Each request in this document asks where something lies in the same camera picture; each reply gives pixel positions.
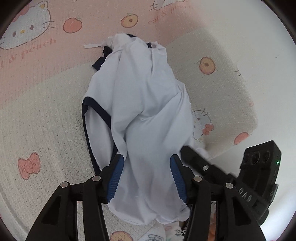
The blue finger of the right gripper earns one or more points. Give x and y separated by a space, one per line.
209 172

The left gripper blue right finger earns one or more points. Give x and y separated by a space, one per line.
195 192

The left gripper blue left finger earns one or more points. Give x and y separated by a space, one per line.
99 190

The white shirt navy trim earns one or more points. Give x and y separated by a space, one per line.
134 106

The pink cream Hello Kitty blanket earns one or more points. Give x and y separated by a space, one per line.
47 54

